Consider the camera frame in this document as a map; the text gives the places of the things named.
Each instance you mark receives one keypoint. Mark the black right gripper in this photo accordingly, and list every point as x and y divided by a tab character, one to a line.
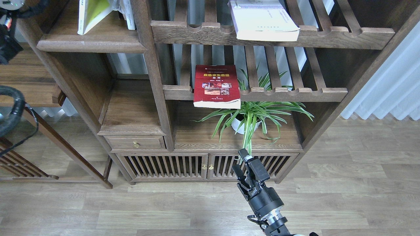
264	201

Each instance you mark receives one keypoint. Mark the white purple cover book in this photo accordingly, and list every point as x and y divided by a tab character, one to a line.
262	20

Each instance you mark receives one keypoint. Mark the yellow green cover book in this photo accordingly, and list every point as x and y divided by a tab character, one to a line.
90	13

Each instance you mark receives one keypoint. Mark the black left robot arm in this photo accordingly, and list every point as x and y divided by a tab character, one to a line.
9	48

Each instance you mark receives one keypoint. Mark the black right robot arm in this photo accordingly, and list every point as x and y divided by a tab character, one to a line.
274	230

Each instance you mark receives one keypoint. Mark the right slatted cabinet door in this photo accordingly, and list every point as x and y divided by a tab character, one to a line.
220	165

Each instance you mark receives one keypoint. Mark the slatted cabinet door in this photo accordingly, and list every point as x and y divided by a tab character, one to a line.
220	165
165	167

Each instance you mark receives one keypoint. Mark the white plant pot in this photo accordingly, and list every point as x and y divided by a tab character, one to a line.
240	129

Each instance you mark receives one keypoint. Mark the green spider plant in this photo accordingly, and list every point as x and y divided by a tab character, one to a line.
265	111

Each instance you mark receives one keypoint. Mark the red cover book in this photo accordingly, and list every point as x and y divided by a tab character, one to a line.
216	87

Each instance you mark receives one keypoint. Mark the left slatted cabinet door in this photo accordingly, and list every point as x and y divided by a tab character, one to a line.
165	167

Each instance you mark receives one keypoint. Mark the dark wooden bookshelf unit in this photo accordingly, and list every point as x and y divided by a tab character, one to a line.
140	83

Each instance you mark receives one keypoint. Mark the small wooden drawer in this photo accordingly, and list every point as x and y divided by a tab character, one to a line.
135	142

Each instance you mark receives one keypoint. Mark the white curtain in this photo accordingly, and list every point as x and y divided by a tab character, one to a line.
395	88

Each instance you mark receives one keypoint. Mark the wooden side table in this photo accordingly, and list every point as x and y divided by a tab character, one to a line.
26	73

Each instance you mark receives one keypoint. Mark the white rolled papers in plastic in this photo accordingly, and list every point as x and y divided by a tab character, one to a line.
125	8

